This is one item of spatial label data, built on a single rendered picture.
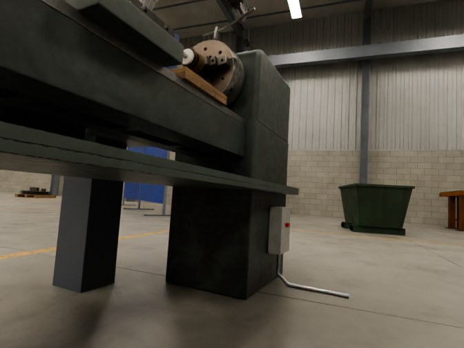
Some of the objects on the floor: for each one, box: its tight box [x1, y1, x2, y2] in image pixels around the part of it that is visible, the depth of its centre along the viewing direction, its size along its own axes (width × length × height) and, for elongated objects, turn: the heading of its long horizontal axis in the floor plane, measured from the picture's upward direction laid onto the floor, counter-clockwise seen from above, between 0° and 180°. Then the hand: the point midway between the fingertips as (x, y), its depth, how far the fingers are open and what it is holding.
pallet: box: [15, 187, 56, 198], centre depth 1134 cm, size 120×80×39 cm
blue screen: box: [122, 146, 171, 216], centre depth 787 cm, size 412×80×235 cm
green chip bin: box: [338, 183, 415, 235], centre depth 556 cm, size 134×94×85 cm
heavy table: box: [439, 191, 464, 231], centre depth 785 cm, size 161×44×100 cm
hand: (242, 21), depth 138 cm, fingers closed
